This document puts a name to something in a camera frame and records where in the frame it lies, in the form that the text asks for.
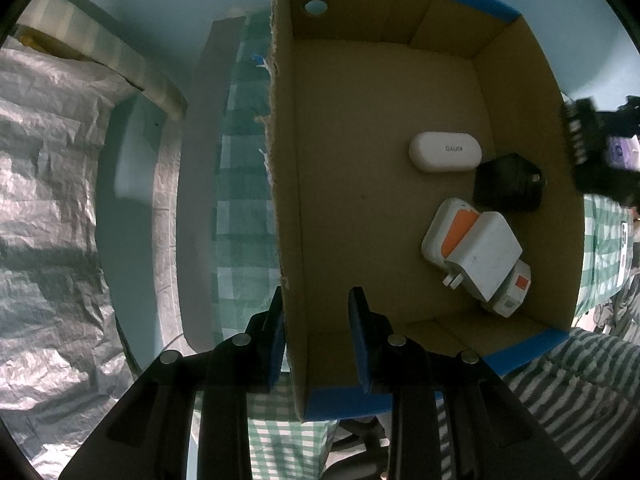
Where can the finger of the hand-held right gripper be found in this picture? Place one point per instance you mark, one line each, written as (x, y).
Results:
(575, 132)

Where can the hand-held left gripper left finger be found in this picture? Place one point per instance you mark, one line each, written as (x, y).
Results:
(272, 355)

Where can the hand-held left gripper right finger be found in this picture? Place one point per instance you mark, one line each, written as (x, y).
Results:
(360, 355)

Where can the black charger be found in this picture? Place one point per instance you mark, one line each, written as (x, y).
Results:
(505, 185)

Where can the white oval case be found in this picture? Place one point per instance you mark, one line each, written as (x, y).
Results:
(440, 152)

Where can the white charger with orange face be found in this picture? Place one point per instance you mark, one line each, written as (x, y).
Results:
(440, 230)

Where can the small white orange-square box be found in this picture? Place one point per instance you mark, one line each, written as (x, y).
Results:
(517, 290)

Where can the white plug adapter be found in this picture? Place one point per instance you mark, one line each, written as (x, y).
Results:
(487, 255)

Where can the brown cardboard box blue rim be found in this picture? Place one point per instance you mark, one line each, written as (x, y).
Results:
(360, 160)

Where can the purple box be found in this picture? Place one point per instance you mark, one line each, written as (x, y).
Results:
(625, 152)

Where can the black office chair base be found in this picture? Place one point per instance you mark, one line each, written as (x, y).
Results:
(360, 447)

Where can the green checked tablecloth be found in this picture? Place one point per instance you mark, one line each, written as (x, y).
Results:
(245, 210)

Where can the grey striped clothing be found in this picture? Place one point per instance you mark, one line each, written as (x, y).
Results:
(575, 410)

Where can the crinkled silver sheet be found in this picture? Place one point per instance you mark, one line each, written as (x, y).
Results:
(50, 210)

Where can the small yellow object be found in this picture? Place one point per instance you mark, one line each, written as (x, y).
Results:
(27, 40)

